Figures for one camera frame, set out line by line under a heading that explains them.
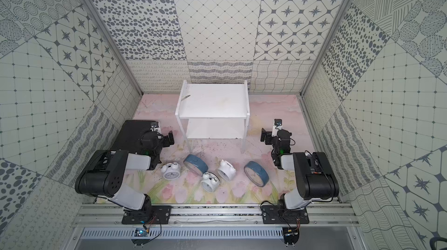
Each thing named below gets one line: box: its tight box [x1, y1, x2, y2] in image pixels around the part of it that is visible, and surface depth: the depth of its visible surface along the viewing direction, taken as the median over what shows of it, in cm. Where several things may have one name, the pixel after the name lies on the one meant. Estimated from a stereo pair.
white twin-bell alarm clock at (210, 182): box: [200, 172, 221, 193], surface depth 78 cm
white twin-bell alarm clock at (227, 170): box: [217, 159, 237, 181], surface depth 80 cm
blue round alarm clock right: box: [243, 160, 270, 188], surface depth 78 cm
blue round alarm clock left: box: [183, 154, 209, 177], surface depth 81 cm
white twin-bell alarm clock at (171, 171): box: [160, 162, 182, 181], surface depth 81 cm
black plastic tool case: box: [110, 119, 159, 154], surface depth 94 cm
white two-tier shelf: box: [175, 79, 251, 154], surface depth 76 cm
